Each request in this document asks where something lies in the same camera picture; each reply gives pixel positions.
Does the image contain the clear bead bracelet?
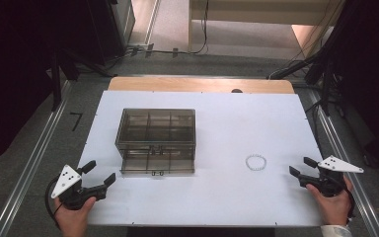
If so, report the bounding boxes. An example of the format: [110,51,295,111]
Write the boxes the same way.
[245,153,267,173]

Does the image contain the white bench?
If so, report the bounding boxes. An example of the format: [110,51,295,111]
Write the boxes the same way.
[188,0,346,53]

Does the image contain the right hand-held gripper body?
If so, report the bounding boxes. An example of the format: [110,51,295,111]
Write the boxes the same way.
[297,154,365,198]

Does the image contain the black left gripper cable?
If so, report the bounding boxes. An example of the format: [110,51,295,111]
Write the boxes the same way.
[44,177,62,230]

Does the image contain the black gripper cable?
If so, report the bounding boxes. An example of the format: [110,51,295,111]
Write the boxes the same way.
[342,177,357,219]
[44,177,62,230]

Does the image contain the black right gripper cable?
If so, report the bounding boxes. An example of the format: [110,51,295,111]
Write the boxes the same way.
[342,177,357,219]

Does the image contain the black floor cable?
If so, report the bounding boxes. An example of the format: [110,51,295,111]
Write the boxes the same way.
[304,98,325,146]
[105,0,210,72]

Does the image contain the transparent brown drawer box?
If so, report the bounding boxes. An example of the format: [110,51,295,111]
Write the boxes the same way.
[114,107,197,176]

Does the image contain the person's right hand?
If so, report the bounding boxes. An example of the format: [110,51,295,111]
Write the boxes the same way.
[305,175,355,228]

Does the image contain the wooden table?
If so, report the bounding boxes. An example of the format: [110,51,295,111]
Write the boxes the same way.
[107,76,296,95]

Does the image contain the person's white right sleeve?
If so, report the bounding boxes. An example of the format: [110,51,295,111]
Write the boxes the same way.
[320,224,353,237]

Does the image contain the white table mat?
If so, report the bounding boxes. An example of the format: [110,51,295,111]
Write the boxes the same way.
[77,90,324,228]

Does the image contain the black metal stand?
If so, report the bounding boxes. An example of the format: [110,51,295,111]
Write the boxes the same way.
[267,0,369,117]
[45,45,113,113]

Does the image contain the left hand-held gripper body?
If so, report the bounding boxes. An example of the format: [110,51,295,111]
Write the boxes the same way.
[50,164,109,211]

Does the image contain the person's left hand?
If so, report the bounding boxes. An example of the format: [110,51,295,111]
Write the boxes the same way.
[53,196,98,237]

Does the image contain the metal floor rail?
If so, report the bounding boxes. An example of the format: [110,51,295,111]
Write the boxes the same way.
[0,80,73,237]
[309,89,379,237]

